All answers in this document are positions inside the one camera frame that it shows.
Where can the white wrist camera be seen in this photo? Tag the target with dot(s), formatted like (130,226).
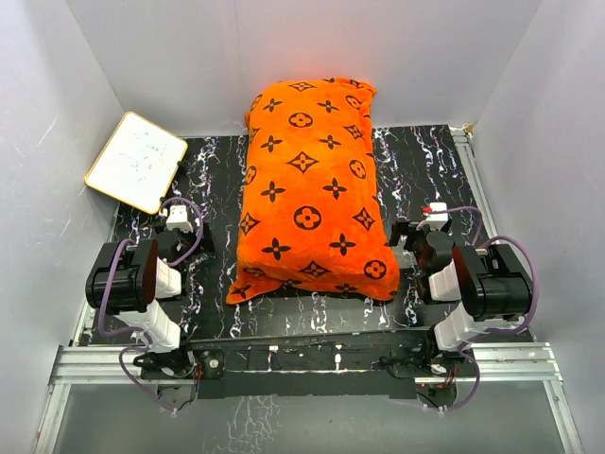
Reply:
(435,216)
(181,217)

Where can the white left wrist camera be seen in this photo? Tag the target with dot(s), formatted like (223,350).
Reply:
(181,217)

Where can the small white dry-erase board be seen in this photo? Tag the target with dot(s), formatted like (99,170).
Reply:
(138,163)

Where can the orange patterned plush pillowcase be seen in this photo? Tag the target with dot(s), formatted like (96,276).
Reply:
(311,218)

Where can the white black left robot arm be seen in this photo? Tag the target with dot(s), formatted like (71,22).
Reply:
(125,286)

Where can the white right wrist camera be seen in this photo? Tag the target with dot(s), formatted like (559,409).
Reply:
(435,216)

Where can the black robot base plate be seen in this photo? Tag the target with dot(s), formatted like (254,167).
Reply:
(338,364)

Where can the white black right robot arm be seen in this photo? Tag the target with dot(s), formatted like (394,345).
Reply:
(490,286)

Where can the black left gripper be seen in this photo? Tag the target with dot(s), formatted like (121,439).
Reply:
(205,242)

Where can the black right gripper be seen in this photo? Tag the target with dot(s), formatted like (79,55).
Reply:
(407,227)

